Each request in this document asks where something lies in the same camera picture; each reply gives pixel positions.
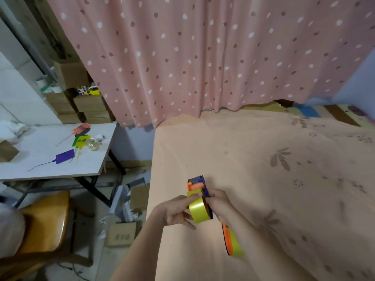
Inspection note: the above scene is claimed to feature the person's right hand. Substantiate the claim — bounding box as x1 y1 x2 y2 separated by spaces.
205 189 237 224

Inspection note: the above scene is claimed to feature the person's left hand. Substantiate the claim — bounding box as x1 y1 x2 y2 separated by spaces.
160 192 203 231

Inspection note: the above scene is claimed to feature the blue orange tape dispenser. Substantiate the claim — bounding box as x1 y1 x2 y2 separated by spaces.
187 175 244 257

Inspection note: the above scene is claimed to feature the person's right forearm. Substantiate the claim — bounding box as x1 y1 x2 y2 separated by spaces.
227 215 318 281

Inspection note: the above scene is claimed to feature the person's left forearm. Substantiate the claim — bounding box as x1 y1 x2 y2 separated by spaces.
109 206 167 281

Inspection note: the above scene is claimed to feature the cardboard sheet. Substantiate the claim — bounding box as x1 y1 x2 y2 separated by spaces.
130 184 151 212

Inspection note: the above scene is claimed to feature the flat cardboard box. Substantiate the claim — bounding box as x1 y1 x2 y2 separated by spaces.
105 221 138 248

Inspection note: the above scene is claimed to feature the peach floral bedsheet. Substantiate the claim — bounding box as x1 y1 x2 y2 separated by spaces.
146 109 375 281

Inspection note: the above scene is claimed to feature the pink dotted curtain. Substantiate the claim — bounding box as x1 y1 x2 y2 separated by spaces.
45 0 375 129

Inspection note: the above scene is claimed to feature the yellow wooden chair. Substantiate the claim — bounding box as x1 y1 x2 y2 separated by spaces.
0 190 95 281

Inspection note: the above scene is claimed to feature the white folding table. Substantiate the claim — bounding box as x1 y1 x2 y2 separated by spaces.
0 122 127 209

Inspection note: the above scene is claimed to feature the large brown cardboard box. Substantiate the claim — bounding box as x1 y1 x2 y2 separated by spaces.
54 59 90 90

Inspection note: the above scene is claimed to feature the white cloth bundle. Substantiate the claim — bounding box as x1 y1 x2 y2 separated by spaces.
0 203 27 260

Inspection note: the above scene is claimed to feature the crumpled white cloth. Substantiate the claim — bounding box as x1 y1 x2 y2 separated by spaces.
0 119 30 143

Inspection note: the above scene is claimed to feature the yellow tag with string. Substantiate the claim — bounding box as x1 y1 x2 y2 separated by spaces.
74 135 92 164

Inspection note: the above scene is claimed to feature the orange tag with string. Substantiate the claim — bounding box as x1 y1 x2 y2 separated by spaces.
56 123 91 147

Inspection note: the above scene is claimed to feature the purple tag with string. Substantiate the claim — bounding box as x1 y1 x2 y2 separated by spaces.
28 149 76 172

